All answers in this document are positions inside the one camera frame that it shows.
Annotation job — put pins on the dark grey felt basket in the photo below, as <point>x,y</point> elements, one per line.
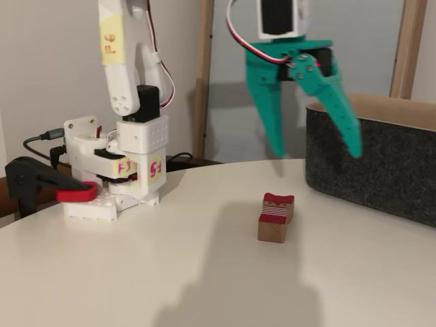
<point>381,170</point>

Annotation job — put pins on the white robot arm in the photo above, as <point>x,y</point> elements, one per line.
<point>119,85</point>

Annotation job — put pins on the wooden block red striped top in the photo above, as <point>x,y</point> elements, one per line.
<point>272,228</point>

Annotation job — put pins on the teal gripper black servo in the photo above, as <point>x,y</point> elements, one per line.
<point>263,65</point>

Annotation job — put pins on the light wooden frame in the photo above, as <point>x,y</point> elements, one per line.
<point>202,85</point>

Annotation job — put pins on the black clamp red pad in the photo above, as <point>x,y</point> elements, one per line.
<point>27,173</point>

